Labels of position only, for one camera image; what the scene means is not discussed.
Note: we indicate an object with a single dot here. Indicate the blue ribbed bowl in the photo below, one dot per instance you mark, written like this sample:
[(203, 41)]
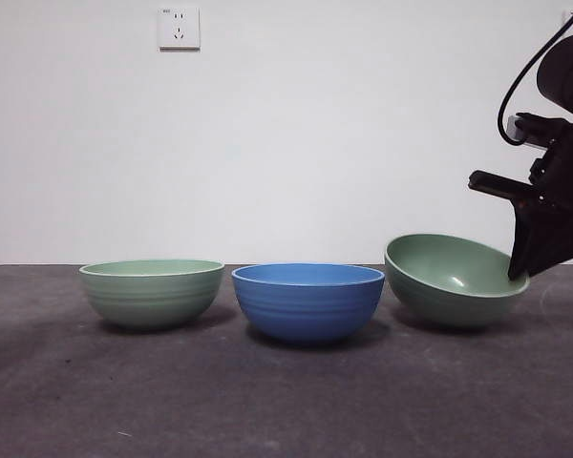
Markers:
[(308, 310)]

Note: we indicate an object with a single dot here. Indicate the pale grey right wrist camera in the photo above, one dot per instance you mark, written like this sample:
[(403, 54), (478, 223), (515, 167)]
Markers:
[(516, 128)]

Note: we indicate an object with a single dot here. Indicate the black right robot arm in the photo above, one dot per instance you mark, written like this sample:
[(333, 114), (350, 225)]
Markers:
[(568, 71)]

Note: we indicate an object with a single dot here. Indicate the green ribbed bowl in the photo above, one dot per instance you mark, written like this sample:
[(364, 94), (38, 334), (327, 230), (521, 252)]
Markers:
[(148, 300), (439, 267)]

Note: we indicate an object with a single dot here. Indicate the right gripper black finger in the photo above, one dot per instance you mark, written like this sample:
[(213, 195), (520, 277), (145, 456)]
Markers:
[(563, 243), (523, 243)]

